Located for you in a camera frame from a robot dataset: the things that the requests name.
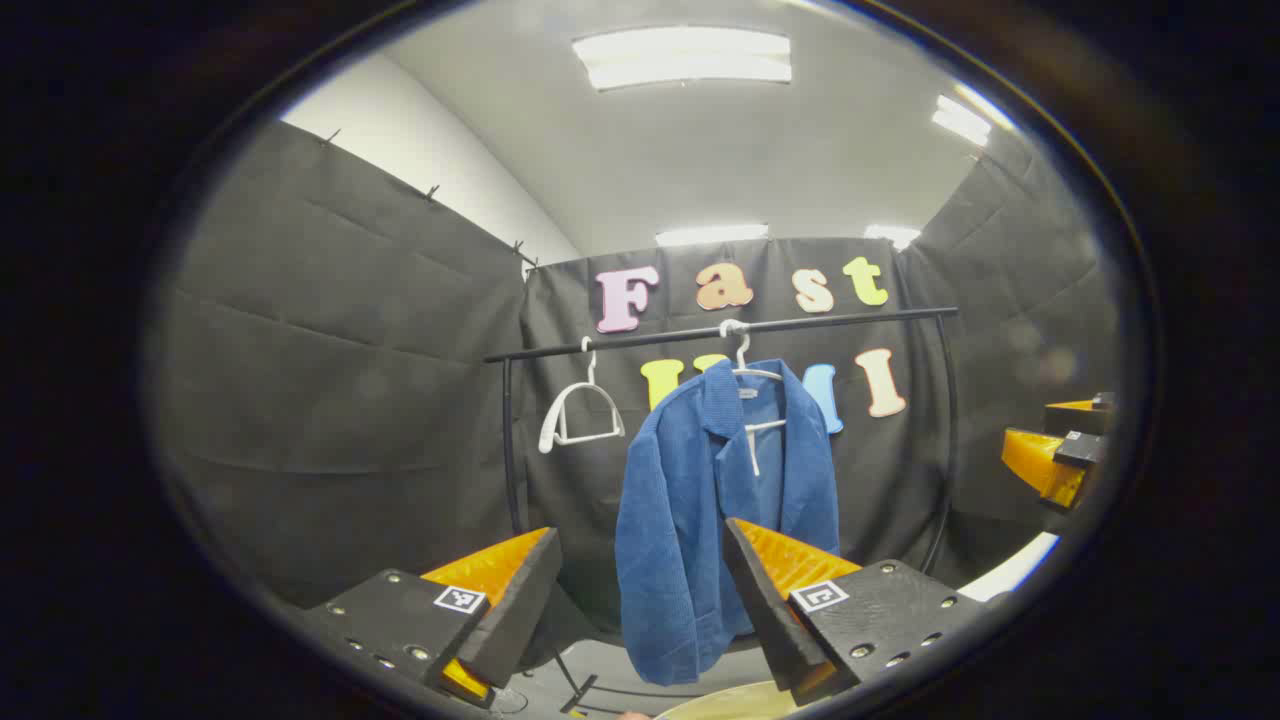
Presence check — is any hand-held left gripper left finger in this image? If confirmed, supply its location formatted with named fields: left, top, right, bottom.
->
left=300, top=527, right=563, bottom=711

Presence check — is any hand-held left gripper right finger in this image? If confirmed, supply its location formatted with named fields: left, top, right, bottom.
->
left=723, top=518, right=986, bottom=707

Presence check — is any cream laundry hamper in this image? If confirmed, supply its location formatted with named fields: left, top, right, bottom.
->
left=655, top=680, right=801, bottom=720

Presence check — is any blue corduroy jacket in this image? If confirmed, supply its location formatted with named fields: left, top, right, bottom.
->
left=614, top=358, right=843, bottom=687

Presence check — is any white plastic clothes hanger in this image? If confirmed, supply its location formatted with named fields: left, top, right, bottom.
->
left=718, top=318, right=791, bottom=477

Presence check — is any empty white plastic hanger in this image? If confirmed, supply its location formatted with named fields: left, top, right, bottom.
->
left=538, top=336, right=627, bottom=455

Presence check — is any black metal clothes rack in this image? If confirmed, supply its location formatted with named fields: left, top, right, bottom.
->
left=483, top=306, right=961, bottom=715

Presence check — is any white board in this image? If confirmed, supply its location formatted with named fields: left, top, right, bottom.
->
left=958, top=530, right=1061, bottom=603

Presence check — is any large rectangular ceiling light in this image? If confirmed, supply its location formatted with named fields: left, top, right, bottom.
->
left=572, top=27, right=793, bottom=93

